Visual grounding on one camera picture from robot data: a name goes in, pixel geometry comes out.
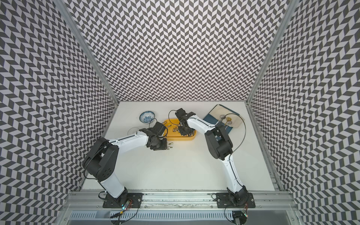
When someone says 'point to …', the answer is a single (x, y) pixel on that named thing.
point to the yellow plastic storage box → (173, 133)
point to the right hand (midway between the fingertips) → (187, 132)
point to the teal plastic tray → (213, 119)
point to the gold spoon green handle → (228, 119)
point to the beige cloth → (218, 110)
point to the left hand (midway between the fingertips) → (164, 148)
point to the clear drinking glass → (132, 131)
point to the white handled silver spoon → (221, 116)
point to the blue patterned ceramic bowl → (147, 116)
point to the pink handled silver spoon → (229, 123)
